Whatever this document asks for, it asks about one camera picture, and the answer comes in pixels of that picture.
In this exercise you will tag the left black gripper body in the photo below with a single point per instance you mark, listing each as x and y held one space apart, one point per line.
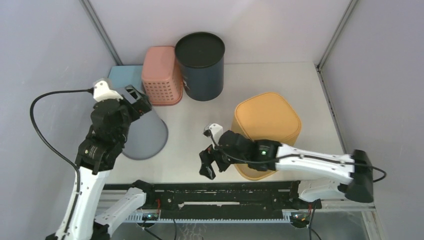
134 111

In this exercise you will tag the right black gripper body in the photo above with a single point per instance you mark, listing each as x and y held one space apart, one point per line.
223 162

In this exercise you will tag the blue plastic basket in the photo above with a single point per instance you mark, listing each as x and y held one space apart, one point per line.
124 75

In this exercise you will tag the pink plastic basket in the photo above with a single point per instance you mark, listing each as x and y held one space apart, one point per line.
161 76

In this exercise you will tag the grey bin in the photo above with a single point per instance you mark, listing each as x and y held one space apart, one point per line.
147 136

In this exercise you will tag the yellow perforated bin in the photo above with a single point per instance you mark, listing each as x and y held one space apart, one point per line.
267 116

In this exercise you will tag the dark blue cylindrical bin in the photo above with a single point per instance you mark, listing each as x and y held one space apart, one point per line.
200 57

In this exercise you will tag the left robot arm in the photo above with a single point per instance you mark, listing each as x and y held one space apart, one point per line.
96 156

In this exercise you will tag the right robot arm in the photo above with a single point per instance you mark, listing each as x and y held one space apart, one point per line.
350 175

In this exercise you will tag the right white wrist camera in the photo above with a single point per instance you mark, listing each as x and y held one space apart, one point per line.
214 131

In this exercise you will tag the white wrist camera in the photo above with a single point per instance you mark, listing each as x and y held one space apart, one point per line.
102 91
214 131

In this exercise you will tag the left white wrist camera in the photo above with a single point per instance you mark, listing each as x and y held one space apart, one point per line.
102 91

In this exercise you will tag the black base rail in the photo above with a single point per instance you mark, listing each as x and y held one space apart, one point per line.
228 198

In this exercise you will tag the white slotted cable duct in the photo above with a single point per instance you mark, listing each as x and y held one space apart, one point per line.
167 217

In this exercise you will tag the aluminium frame rail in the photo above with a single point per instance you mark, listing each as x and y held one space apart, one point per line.
344 205

